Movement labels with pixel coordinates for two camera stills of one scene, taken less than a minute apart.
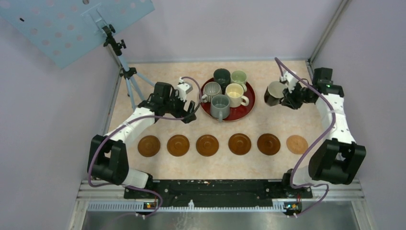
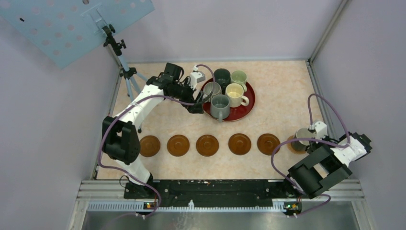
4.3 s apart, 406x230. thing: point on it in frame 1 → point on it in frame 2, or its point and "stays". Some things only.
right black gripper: [289, 100] → [313, 145]
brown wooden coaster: [207, 145] stays
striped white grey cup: [211, 88] stays
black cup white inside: [275, 91] → [302, 133]
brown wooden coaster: [240, 144] stays
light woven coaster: [297, 144] stays
